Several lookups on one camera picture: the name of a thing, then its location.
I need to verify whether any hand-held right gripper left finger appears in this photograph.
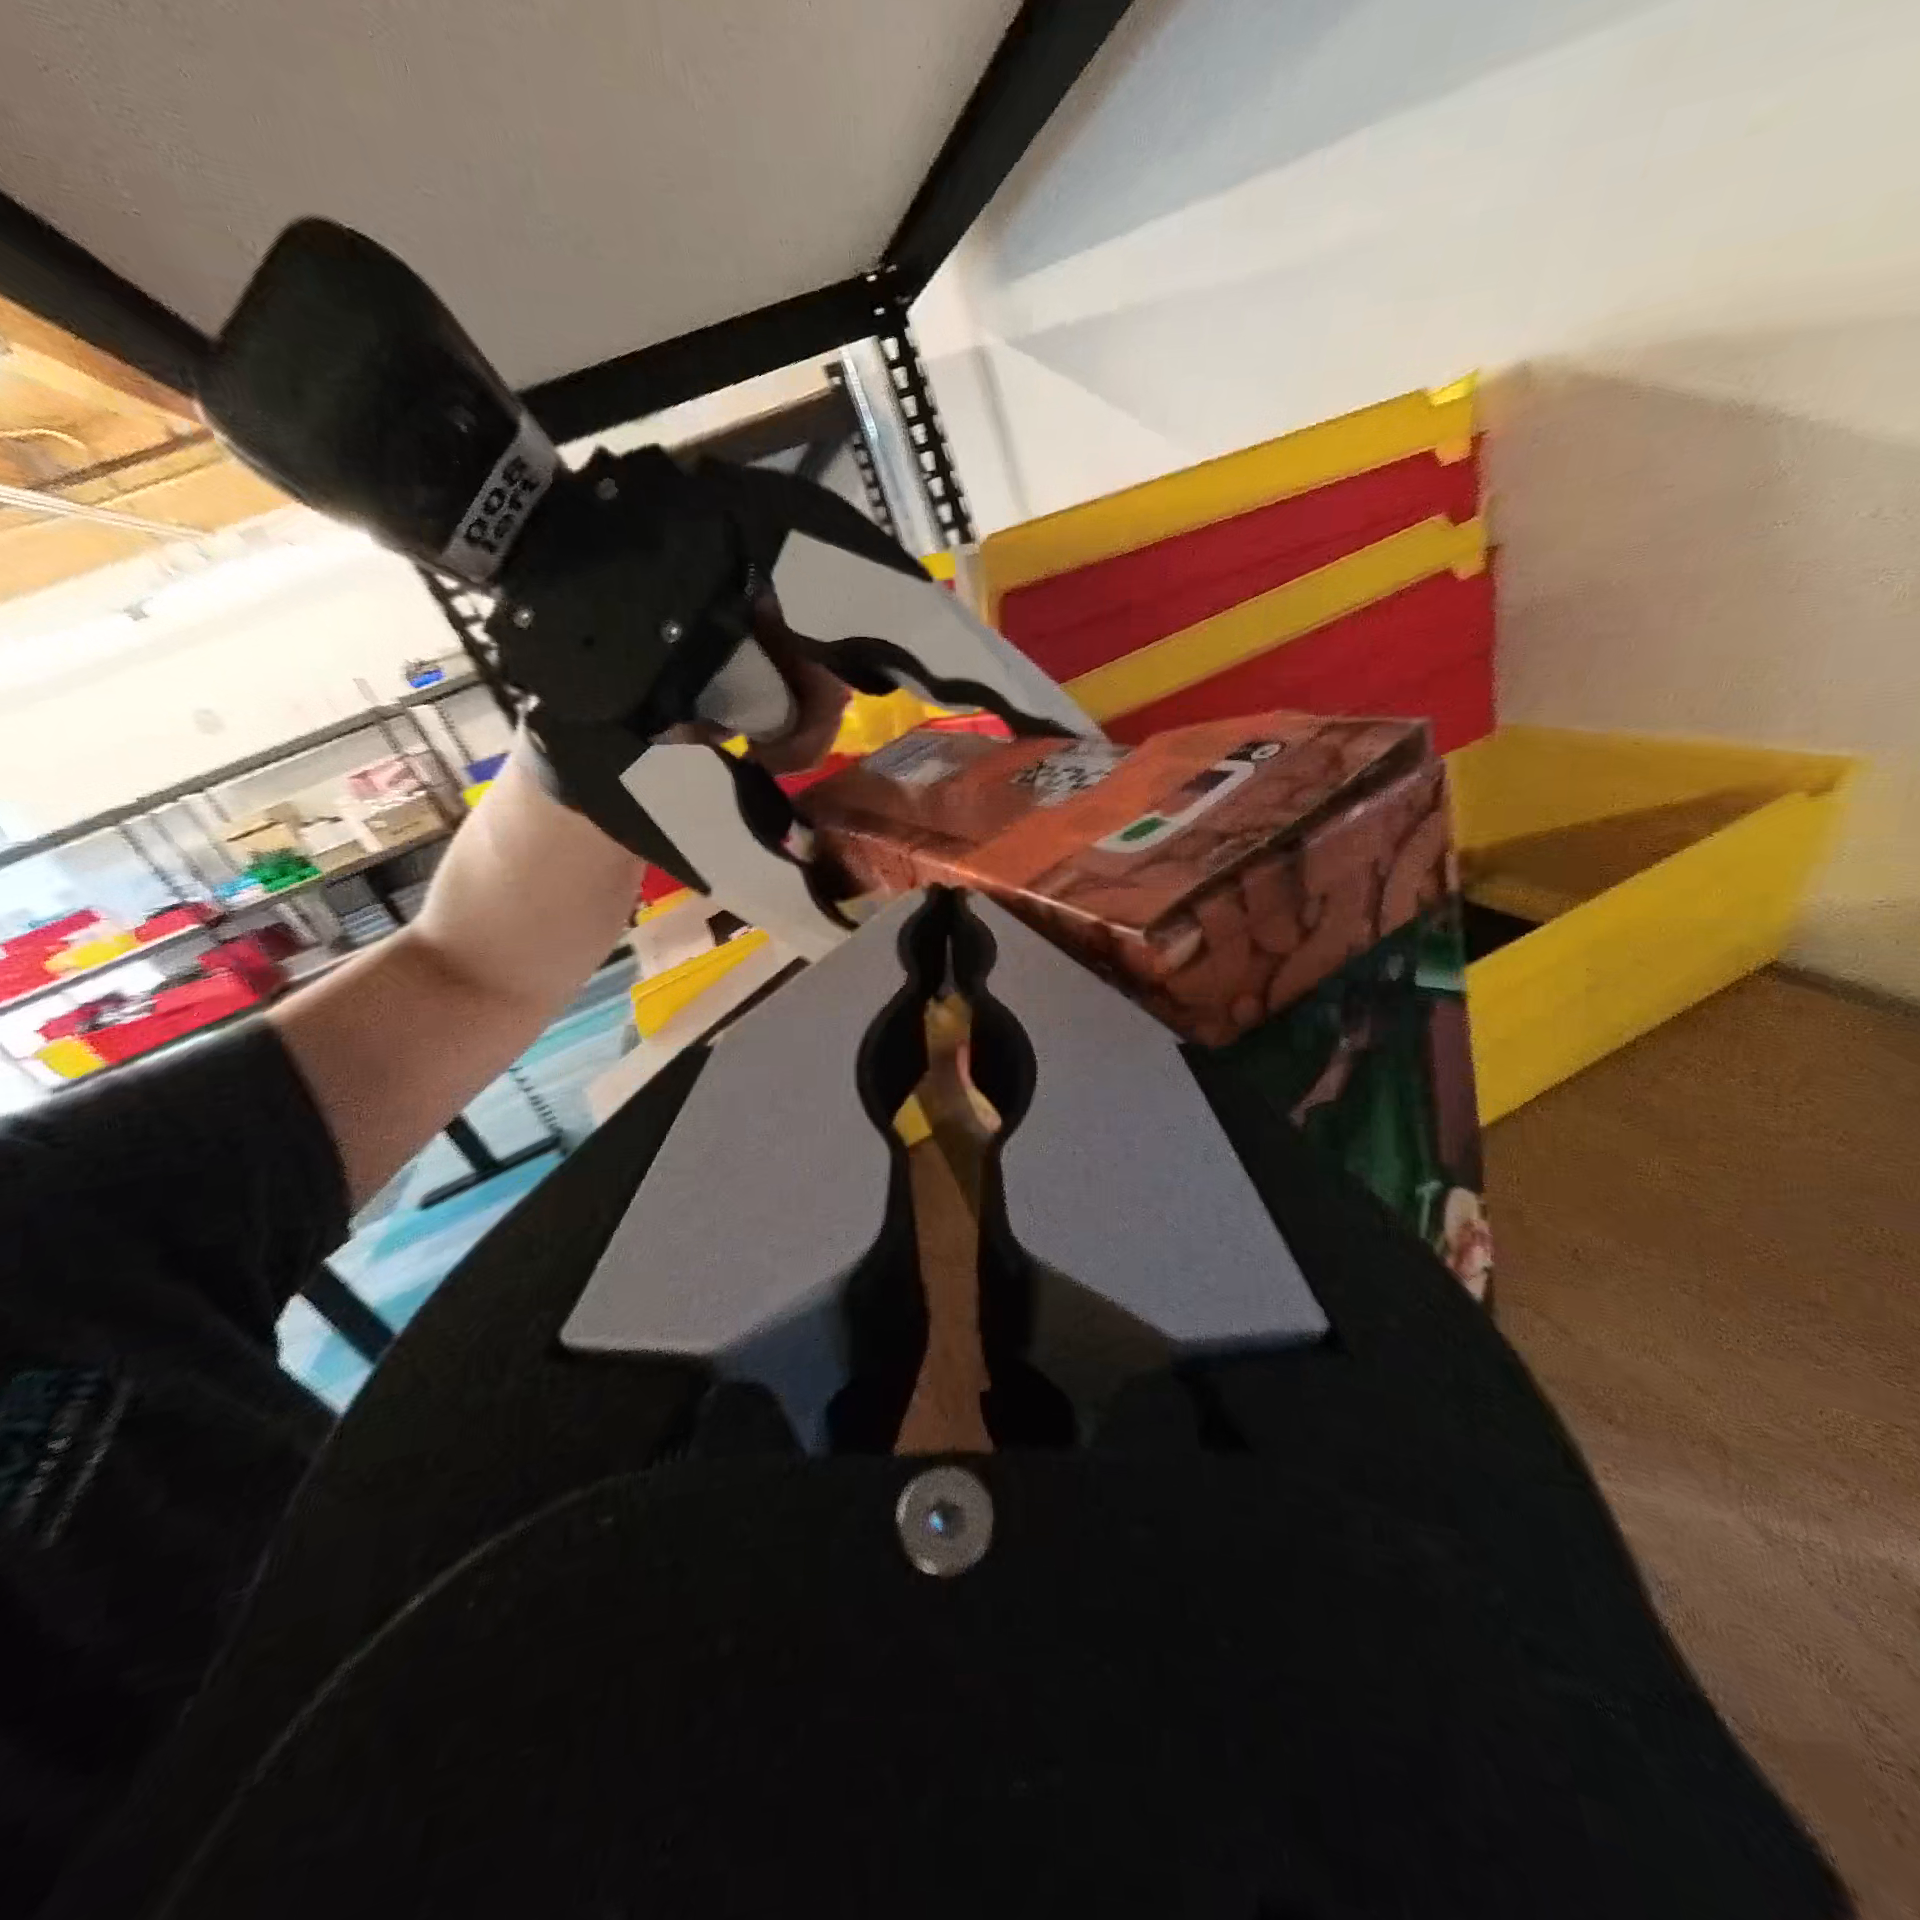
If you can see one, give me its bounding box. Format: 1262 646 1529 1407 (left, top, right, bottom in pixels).
559 882 951 1452

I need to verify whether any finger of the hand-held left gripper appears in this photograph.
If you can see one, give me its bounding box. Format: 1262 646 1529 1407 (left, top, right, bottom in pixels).
619 734 871 965
762 531 1113 745

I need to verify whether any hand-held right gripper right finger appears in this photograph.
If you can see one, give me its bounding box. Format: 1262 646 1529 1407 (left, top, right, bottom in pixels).
957 889 1335 1452

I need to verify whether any orchid print toy box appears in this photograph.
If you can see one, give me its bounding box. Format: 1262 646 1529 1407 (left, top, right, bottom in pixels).
787 712 1485 1306

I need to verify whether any person's left forearm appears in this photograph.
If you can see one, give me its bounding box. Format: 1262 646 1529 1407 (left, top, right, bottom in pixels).
270 734 661 1208

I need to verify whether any wooden desk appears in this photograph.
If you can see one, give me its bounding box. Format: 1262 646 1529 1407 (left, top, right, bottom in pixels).
885 961 1920 1920

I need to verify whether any person's left hand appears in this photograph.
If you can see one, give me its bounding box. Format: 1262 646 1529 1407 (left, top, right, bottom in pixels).
745 589 858 778

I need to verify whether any silver metal upright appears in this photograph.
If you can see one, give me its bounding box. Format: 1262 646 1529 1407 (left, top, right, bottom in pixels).
828 341 905 527

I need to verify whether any red plastic bin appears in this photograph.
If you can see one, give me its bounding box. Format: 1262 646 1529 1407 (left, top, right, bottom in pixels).
1108 578 1501 752
995 433 1494 682

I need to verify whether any black metal storage shelving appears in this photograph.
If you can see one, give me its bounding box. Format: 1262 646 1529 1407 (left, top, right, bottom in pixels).
0 682 511 1089

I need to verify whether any white shelf board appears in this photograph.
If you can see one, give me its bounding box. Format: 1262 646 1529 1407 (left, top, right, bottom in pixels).
0 0 1037 397

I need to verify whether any yellow bin with black divider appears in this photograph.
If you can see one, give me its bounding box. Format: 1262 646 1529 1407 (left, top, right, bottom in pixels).
1447 726 1860 1126

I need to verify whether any person's black shirt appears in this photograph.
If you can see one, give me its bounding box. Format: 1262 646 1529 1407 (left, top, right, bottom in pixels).
0 1020 353 1920

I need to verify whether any row of red bins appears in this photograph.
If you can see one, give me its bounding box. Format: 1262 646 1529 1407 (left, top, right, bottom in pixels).
0 902 294 1086

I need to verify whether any black perforated rack frame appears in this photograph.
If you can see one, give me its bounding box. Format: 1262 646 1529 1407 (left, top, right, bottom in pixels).
0 0 1138 558

